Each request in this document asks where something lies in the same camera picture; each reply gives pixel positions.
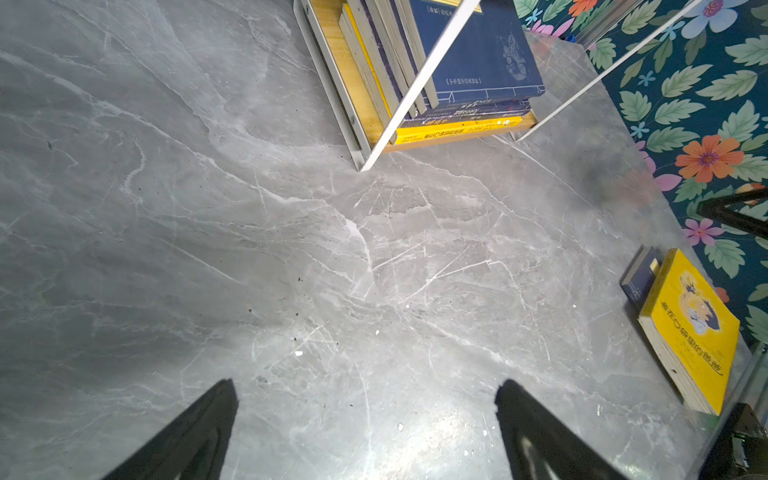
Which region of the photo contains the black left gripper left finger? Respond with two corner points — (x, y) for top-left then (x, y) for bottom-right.
(106, 379), (238, 480)

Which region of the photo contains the yellow book on lower shelf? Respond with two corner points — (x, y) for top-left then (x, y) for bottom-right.
(338, 1), (531, 145)

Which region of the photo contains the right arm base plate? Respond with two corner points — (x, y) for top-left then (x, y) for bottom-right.
(698, 403), (767, 480)

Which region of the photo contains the yellow cartoon cover book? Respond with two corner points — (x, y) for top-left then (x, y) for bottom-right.
(638, 249), (740, 416)

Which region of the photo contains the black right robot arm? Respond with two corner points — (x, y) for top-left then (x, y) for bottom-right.
(697, 188), (767, 239)

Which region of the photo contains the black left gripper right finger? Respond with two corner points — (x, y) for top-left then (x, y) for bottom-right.
(495, 379), (624, 479)

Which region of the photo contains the white wooden two-tier shelf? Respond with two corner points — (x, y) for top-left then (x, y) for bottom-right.
(292, 0), (703, 173)

